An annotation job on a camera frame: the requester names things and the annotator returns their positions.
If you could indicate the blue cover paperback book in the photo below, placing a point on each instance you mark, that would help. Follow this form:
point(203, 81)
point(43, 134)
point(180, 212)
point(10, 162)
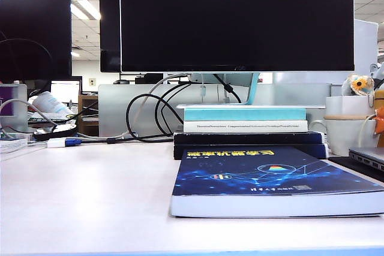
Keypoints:
point(270, 178)

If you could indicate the teal spine book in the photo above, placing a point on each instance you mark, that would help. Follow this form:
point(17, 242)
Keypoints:
point(244, 114)

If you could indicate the black round base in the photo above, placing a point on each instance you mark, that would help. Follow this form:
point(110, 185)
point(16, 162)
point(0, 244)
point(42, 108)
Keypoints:
point(58, 131)

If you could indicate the white rolled bag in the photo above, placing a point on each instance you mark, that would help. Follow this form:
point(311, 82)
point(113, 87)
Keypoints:
point(49, 101)

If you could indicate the white spine book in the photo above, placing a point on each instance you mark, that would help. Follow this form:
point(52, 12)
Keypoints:
point(244, 126)

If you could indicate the white adapter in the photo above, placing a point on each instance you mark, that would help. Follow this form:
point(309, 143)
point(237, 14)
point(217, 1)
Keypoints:
point(55, 142)

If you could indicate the yellow object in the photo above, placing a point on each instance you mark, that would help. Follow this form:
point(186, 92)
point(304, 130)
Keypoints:
point(379, 98)

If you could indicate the wooden cabinet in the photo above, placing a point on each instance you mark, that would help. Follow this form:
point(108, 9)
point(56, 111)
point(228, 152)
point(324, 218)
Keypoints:
point(85, 101)

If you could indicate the white box with purple label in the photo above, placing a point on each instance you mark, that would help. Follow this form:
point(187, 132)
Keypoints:
point(6, 100)

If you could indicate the blue VGA connector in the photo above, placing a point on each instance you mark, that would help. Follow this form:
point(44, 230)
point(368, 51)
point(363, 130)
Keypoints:
point(72, 142)

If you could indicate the small hanging charm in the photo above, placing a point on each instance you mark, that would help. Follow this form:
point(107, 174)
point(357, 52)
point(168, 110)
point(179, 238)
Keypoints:
point(203, 91)

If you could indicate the silver laptop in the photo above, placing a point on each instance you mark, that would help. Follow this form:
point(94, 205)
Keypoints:
point(369, 155)

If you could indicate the white container with cork band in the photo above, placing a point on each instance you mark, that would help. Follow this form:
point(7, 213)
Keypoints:
point(343, 104)

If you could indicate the plush toy with sunflower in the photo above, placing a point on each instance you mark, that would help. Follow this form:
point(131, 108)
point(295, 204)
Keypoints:
point(358, 83)

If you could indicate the black AOC computer monitor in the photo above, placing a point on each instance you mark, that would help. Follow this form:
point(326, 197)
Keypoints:
point(237, 19)

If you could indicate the orange object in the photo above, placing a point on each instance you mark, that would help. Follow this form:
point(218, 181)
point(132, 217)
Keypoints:
point(379, 124)

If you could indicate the stack of white cards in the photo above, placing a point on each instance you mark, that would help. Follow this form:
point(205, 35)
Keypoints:
point(12, 145)

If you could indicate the thin navy book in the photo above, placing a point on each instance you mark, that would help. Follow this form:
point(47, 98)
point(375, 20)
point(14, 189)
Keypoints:
point(255, 138)

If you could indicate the background white screen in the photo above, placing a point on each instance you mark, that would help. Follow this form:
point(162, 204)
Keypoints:
point(64, 91)

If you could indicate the white ceramic mug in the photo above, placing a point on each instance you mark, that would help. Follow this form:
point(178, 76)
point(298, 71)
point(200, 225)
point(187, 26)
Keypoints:
point(342, 136)

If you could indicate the thick navy book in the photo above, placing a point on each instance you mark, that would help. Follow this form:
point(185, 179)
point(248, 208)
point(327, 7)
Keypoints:
point(312, 149)

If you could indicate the large black monitor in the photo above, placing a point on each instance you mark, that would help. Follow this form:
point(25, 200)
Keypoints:
point(36, 22)

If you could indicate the narrow black monitor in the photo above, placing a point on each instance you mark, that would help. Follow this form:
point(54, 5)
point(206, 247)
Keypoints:
point(109, 22)

